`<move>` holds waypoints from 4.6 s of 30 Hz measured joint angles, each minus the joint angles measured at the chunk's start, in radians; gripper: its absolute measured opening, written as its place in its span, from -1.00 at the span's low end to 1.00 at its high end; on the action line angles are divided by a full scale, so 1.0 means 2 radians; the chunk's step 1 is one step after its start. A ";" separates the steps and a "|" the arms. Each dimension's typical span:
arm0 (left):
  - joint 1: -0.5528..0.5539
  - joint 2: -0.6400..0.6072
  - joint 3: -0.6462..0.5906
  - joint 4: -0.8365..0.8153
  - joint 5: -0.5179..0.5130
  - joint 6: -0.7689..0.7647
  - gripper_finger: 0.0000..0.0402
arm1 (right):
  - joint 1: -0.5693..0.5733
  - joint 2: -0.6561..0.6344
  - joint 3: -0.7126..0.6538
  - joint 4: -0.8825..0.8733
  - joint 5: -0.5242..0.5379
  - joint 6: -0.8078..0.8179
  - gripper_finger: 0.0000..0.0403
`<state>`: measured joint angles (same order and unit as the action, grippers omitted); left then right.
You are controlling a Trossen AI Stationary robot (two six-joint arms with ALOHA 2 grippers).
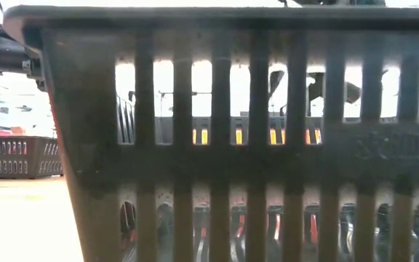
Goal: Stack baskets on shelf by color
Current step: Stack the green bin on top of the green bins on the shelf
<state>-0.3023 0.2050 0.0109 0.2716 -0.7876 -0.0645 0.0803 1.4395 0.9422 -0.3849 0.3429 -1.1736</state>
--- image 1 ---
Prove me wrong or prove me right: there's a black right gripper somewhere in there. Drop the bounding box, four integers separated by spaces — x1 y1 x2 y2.
268 70 362 106

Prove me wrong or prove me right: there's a black plastic slotted basket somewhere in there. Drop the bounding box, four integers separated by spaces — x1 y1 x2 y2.
2 5 419 262
0 135 64 180

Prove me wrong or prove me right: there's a wooden shelf with black frame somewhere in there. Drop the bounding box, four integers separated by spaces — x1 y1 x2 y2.
124 90 312 146

